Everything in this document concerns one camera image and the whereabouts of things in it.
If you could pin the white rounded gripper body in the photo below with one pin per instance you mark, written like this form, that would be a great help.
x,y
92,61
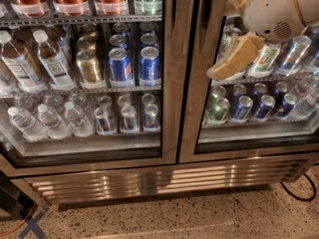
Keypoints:
x,y
271,12

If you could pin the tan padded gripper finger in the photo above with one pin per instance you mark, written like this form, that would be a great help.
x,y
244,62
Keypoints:
x,y
242,51
235,7

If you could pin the steel fridge door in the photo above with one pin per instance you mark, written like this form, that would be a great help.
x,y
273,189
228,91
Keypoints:
x,y
131,31
292,126

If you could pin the steel fridge base grille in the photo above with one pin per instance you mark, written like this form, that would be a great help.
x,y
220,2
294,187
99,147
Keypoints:
x,y
151,181

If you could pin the white 7Up can right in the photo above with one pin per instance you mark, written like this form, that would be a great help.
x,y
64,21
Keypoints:
x,y
261,66

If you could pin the silver blue can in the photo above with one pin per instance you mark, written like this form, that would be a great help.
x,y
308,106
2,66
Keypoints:
x,y
292,53

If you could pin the blue can bottom right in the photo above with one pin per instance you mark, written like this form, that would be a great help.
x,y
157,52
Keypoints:
x,y
261,111

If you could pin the blue can bottom left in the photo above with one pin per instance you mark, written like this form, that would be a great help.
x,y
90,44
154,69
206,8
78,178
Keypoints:
x,y
242,109

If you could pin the green can bottom shelf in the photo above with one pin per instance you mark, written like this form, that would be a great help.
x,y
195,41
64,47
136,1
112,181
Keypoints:
x,y
217,113

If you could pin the front blue Pepsi can right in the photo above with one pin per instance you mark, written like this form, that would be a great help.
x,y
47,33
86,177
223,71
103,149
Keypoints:
x,y
150,74

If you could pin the blue pepsi can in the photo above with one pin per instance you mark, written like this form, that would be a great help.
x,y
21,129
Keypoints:
x,y
121,72
150,74

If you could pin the small silver can right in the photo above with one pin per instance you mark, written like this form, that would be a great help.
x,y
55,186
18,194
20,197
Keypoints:
x,y
151,117

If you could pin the small silver can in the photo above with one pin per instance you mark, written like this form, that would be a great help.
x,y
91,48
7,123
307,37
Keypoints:
x,y
105,121
129,119
151,117

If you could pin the front blue Pepsi can left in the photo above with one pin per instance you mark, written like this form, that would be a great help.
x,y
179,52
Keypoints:
x,y
121,72

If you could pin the small silver can middle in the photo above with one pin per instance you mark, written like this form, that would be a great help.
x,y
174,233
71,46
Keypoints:
x,y
129,119

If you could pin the front gold can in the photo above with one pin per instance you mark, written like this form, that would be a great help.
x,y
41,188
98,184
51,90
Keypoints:
x,y
92,76

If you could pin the small silver can left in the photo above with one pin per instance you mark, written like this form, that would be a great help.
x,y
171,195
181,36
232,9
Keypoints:
x,y
105,121

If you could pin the water bottle right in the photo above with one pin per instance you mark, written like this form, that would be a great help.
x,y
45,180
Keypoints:
x,y
80,124

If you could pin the water bottle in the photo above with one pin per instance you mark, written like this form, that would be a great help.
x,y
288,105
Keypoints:
x,y
30,127
80,124
53,122

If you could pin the tea bottle white cap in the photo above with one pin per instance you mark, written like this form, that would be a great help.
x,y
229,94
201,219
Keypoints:
x,y
53,60

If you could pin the water bottle middle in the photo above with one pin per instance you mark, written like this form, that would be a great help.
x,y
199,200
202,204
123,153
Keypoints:
x,y
53,122

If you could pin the tea bottle far left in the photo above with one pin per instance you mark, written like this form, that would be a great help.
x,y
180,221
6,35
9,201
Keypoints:
x,y
22,64

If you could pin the water bottle left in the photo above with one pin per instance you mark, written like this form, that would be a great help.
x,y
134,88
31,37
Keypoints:
x,y
30,127

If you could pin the blue tape cross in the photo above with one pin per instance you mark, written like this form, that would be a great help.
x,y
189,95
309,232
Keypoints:
x,y
32,225

